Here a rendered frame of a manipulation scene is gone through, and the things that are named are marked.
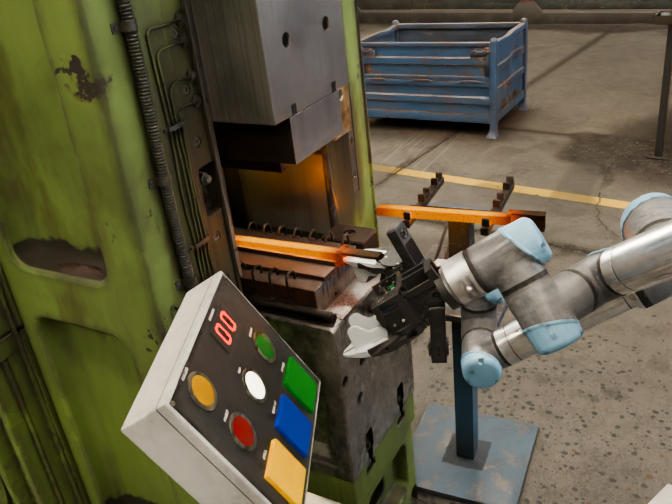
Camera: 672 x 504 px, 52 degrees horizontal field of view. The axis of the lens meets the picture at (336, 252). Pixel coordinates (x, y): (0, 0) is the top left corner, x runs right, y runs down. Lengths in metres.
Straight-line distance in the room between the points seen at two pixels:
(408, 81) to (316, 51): 4.08
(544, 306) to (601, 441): 1.59
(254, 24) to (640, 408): 2.00
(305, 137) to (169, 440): 0.70
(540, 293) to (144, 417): 0.56
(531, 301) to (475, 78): 4.32
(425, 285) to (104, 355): 0.82
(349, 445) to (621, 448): 1.16
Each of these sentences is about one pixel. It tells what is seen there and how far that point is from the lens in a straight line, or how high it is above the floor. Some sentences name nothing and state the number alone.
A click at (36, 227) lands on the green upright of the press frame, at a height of 1.19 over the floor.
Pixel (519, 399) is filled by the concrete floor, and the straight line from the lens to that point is 2.71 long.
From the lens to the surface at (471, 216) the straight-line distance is 1.81.
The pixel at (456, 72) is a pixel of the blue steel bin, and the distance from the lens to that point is 5.33.
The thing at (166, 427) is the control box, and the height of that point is 1.16.
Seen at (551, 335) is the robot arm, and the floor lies 1.15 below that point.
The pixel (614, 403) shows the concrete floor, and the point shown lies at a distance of 2.74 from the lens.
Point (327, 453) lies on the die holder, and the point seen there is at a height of 0.52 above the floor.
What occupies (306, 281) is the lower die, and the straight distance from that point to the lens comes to 1.54.
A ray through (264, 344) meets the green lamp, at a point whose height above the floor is 1.09.
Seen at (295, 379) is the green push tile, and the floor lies 1.03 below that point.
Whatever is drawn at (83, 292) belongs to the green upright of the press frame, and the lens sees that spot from 1.44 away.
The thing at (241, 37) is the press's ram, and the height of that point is 1.53.
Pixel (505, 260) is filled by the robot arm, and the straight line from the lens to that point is 1.02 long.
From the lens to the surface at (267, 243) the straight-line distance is 1.66.
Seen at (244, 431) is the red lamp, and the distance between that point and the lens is 0.99.
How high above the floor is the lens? 1.73
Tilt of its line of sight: 27 degrees down
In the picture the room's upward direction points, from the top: 7 degrees counter-clockwise
